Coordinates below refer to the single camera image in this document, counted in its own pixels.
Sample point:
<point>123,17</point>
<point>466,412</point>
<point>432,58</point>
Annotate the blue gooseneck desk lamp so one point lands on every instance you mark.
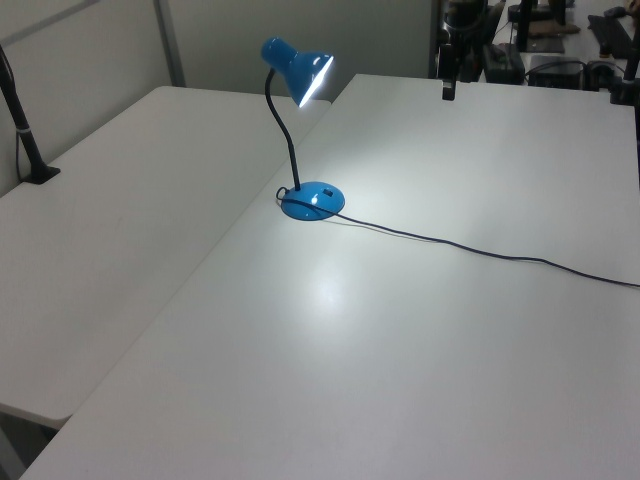
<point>303,75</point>

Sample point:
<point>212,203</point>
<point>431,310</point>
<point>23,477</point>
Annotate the dark green-lit device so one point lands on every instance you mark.
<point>502,62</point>

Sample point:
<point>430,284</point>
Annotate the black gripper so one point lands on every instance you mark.
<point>446,62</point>

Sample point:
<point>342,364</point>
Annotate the black camera stand pole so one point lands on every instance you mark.
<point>22,132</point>

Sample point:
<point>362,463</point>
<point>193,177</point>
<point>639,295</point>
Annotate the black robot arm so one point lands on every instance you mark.
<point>462,20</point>

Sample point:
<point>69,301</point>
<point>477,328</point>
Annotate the black monitor stand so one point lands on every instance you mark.
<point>537,30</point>

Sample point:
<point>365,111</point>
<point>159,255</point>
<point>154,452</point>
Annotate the black clamp stand pole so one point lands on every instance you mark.
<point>625,75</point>

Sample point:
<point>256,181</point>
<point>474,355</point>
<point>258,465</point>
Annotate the black electronics box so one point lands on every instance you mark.
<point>555,72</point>

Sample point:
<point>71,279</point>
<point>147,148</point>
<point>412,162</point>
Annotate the grey partition frame post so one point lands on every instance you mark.
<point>170,42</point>

